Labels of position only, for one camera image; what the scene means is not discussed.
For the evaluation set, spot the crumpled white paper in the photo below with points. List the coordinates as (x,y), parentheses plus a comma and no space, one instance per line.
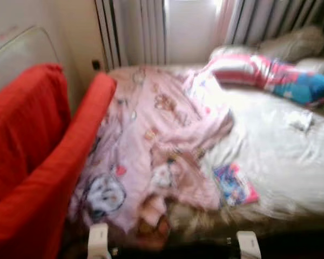
(301,120)

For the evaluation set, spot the beige floral bed sheet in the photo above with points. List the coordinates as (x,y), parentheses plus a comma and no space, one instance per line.
(281,162)

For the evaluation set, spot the plain white pillow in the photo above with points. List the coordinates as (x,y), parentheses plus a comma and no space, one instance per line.
(318,66)

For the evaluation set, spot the colourful anime magazine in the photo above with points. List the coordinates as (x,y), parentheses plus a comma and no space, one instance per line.
(235,184)

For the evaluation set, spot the grey striped curtain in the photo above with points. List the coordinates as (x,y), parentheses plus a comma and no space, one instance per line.
(281,19)
(135,29)

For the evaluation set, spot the pink cartoon print quilt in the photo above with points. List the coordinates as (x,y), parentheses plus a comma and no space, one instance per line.
(151,140)

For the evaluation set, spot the large red fabric cushion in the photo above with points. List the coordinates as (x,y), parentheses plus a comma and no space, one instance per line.
(48,205)
(21,124)

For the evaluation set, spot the white quilted mattress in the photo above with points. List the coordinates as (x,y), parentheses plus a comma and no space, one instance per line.
(21,59)

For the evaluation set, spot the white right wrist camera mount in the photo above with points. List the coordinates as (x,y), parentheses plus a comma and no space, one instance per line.
(248,245)

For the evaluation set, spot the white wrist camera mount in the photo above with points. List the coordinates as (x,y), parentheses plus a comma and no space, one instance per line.
(98,243)
(248,245)

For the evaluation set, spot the dark wall outlet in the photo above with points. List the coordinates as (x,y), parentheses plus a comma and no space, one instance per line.
(96,65)

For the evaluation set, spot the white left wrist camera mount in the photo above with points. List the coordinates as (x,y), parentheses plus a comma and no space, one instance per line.
(98,243)

